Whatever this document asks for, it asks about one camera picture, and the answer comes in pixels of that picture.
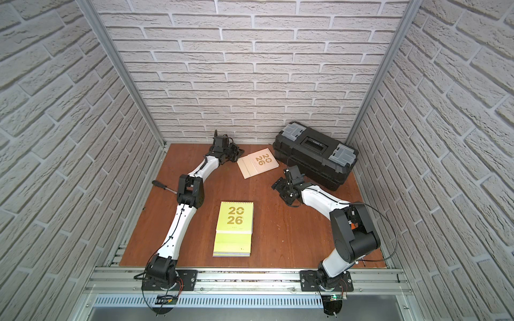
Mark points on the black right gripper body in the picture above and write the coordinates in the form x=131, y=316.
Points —
x=287, y=194

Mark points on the pink 2026 desk calendar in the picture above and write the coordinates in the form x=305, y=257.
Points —
x=257, y=163

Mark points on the green 2026 calendar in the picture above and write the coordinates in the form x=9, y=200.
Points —
x=234, y=227

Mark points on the purple 2026 calendar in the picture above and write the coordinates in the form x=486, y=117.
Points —
x=222, y=254

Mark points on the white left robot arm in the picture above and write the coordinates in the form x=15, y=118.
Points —
x=190, y=197

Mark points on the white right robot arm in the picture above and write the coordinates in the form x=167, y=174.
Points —
x=353, y=230

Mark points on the black plastic toolbox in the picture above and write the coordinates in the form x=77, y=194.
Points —
x=321, y=158

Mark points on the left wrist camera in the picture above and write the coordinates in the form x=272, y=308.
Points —
x=222, y=145

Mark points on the black handled screwdriver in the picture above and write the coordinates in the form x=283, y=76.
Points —
x=162, y=186

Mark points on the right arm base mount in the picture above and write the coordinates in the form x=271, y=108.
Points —
x=332, y=290

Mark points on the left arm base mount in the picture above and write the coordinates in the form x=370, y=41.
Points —
x=162, y=284

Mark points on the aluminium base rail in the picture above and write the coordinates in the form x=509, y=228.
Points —
x=240, y=288

